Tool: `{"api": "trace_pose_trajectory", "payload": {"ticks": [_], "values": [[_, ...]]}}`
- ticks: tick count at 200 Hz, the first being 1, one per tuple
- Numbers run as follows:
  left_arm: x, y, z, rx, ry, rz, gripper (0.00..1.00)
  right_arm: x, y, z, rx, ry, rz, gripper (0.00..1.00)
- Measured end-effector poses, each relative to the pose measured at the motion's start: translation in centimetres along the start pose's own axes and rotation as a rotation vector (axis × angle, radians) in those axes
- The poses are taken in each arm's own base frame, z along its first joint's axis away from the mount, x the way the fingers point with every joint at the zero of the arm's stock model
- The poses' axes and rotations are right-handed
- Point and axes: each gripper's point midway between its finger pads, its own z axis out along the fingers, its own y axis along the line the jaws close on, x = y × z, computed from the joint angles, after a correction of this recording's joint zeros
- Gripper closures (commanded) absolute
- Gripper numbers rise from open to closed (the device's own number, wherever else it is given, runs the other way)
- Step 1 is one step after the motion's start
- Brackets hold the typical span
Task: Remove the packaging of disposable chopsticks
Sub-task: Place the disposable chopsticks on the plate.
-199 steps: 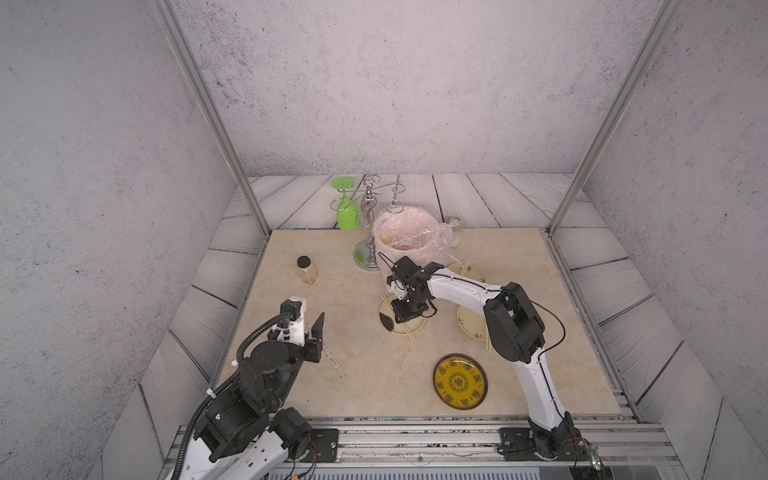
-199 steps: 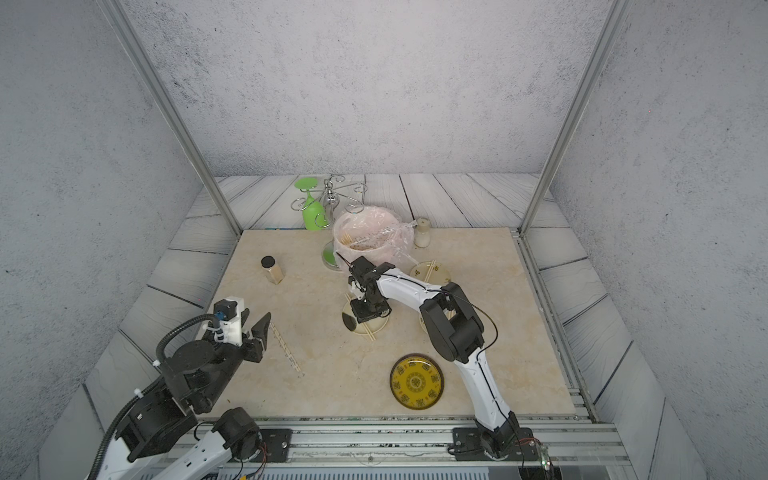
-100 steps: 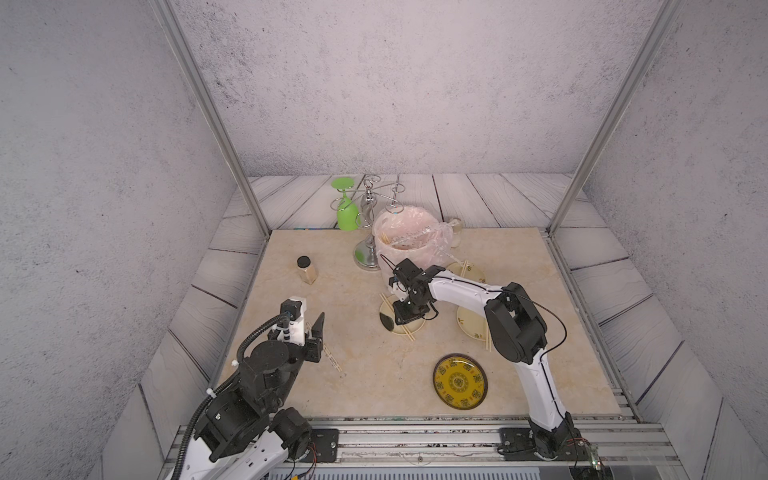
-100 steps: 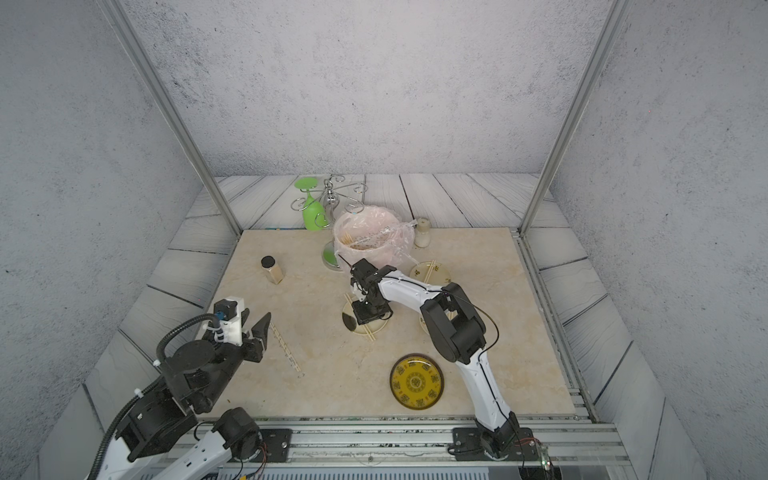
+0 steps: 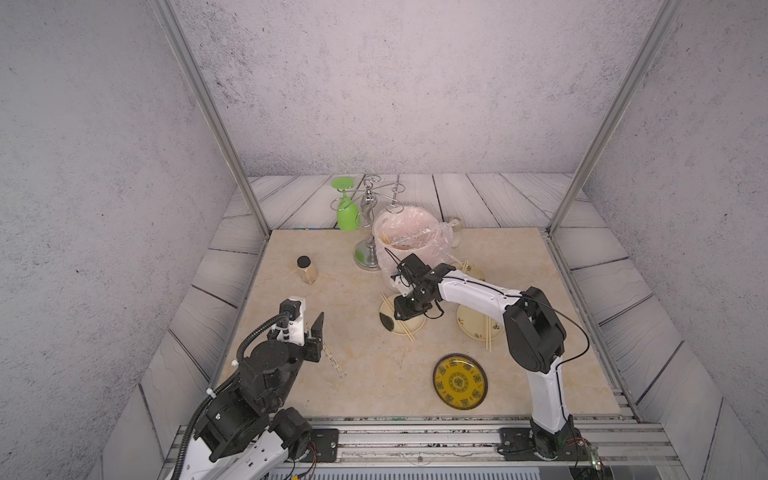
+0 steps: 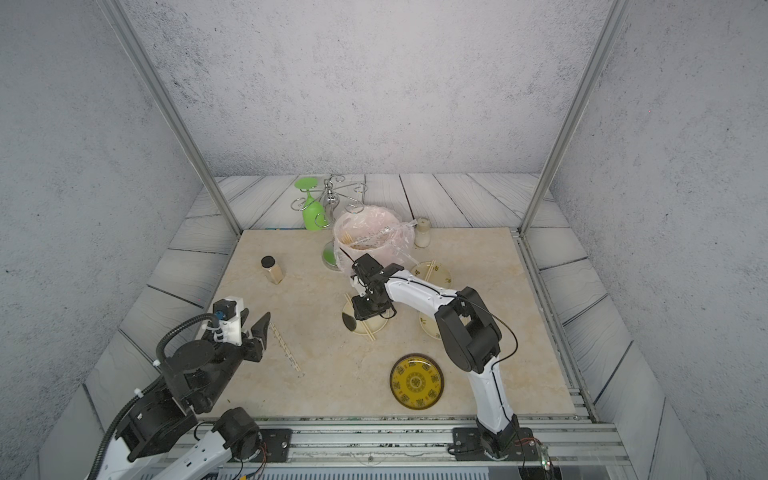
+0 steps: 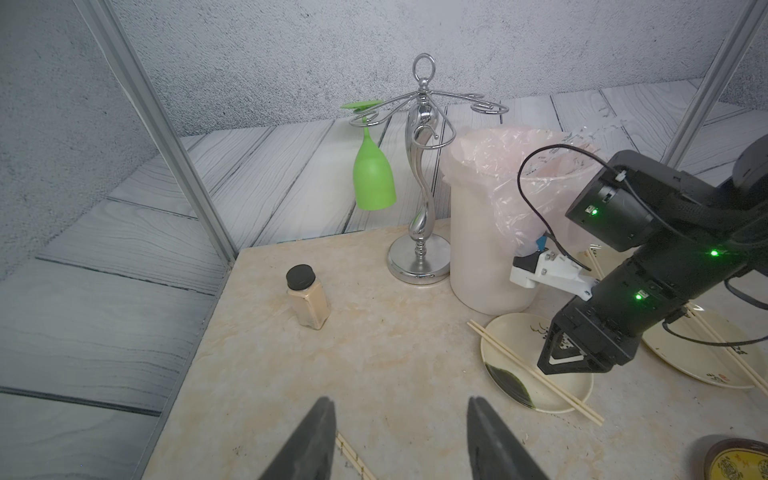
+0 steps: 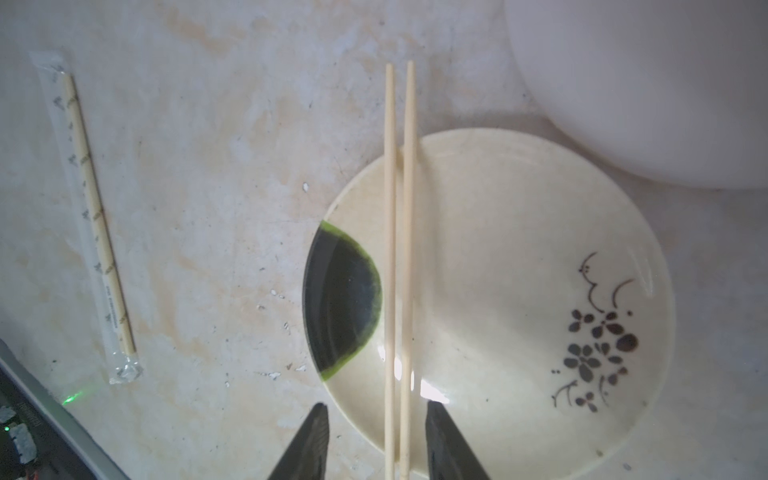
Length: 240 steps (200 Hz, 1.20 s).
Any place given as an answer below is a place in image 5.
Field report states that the toothpick jar black lid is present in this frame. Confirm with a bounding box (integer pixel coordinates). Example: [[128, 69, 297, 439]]
[[296, 255, 318, 285]]

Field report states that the metal corner post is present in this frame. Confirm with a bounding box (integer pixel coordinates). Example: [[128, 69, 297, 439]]
[[545, 0, 684, 238], [149, 0, 271, 239]]

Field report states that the white trash bin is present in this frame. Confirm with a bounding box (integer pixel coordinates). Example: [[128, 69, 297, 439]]
[[373, 206, 448, 289]]

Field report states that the small cream bottle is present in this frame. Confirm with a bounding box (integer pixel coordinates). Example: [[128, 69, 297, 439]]
[[447, 217, 464, 248]]

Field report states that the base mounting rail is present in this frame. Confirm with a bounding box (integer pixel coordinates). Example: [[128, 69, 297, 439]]
[[161, 389, 679, 480]]

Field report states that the chopsticks pair one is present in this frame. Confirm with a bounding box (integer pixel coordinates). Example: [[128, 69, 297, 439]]
[[323, 345, 346, 378]]

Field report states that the yellow patterned round plate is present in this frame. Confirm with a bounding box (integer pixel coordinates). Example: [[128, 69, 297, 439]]
[[432, 353, 488, 411]]

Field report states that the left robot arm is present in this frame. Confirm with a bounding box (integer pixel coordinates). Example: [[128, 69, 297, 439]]
[[168, 309, 325, 479]]

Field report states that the large cream oval plate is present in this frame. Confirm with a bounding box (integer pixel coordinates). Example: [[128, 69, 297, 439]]
[[456, 305, 504, 342]]

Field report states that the metal corner post right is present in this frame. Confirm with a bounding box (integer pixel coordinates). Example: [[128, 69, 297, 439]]
[[545, 0, 684, 238]]

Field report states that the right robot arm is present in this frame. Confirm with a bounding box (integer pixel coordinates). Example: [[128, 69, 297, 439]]
[[385, 249, 580, 461]]

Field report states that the chopsticks pair four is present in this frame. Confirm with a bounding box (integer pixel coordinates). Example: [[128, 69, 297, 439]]
[[484, 316, 494, 352]]

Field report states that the chopsticks pair two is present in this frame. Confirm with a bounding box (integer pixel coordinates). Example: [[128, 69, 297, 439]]
[[380, 293, 415, 342]]

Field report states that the chrome wire cup rack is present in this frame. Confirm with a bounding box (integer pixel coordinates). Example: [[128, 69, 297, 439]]
[[330, 174, 405, 271]]

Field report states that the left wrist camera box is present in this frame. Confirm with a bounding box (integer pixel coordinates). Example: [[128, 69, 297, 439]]
[[267, 297, 306, 346]]

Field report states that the green plastic goblet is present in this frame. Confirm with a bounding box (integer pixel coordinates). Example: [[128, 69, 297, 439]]
[[331, 177, 359, 231]]

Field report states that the metal corner post left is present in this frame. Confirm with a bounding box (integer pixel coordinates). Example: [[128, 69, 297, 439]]
[[149, 0, 271, 239]]

